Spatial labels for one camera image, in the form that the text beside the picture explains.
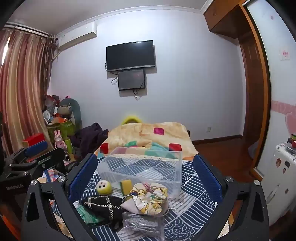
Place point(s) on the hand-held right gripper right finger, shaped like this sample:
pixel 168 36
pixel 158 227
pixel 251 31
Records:
pixel 208 178

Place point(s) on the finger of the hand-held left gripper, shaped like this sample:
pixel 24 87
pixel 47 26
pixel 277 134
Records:
pixel 53 156
pixel 35 149

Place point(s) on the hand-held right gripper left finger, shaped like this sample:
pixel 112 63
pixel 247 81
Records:
pixel 82 178

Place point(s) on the yellow plush ball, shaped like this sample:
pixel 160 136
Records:
pixel 104 187

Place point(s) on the green cloth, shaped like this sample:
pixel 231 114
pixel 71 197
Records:
pixel 89 216

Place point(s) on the yellow green sponge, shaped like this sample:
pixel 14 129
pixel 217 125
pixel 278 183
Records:
pixel 126 185

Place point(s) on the clear plastic storage box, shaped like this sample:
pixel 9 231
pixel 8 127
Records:
pixel 148 169

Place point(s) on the floral fabric scrunchie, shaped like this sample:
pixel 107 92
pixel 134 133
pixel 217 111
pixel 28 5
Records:
pixel 150 199

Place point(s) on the silver grey mesh bag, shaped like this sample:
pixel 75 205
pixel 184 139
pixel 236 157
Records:
pixel 143 226

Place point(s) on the red box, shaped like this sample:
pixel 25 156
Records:
pixel 33 139

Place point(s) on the pink rabbit doll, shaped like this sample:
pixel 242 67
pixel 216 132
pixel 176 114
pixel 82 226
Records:
pixel 59 140

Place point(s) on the green cylinder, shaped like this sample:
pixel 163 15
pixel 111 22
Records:
pixel 69 146

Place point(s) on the green bag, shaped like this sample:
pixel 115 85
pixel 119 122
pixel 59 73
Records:
pixel 63 129

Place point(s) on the small white fan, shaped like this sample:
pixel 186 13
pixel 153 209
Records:
pixel 47 115

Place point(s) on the dark purple cloth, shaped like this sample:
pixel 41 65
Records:
pixel 89 139

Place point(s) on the grey plush toy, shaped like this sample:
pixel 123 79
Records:
pixel 74 111

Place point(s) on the striped red curtain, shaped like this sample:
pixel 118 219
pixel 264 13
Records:
pixel 23 92

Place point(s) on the yellow patchwork blanket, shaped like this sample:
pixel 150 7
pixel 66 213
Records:
pixel 138 134

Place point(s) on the white suitcase with stickers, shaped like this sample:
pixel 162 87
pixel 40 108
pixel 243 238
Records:
pixel 281 176

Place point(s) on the yellow plush item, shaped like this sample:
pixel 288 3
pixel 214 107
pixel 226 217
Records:
pixel 131 117

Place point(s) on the wooden wardrobe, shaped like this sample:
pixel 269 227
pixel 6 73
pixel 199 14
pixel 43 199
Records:
pixel 253 92

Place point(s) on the white air conditioner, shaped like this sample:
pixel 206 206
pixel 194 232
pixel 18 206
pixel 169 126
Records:
pixel 76 37

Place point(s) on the white sliding wardrobe door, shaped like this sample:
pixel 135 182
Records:
pixel 277 81

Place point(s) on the wall outlet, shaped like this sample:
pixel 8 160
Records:
pixel 209 129

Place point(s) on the small black wall monitor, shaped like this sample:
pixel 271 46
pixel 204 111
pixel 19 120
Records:
pixel 131 79

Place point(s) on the curtain rail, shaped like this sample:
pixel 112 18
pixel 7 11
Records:
pixel 27 29

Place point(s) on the large black wall television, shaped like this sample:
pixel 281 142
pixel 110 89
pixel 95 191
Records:
pixel 130 55

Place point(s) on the pink wall sticker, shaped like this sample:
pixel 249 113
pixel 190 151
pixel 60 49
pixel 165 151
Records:
pixel 284 54

